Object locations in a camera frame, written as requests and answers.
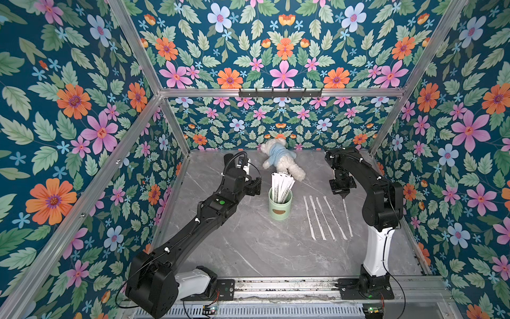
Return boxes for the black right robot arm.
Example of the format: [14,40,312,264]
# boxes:
[325,147,403,296]

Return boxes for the black wall hook rail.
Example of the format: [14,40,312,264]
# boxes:
[238,88,323,99]

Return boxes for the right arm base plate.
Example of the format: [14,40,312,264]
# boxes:
[336,277,394,300]

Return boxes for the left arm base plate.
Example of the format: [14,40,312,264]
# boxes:
[185,279,236,302]

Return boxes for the white teddy bear blue shirt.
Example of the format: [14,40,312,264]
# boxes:
[260,138,306,182]

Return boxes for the bundle of wrapped straws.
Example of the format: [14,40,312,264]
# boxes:
[271,172,295,204]

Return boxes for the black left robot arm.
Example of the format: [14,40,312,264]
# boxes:
[125,167,262,318]

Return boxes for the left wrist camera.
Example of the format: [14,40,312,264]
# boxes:
[236,155,250,175]

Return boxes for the green metal straw cup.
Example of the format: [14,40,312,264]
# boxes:
[268,188,293,221]

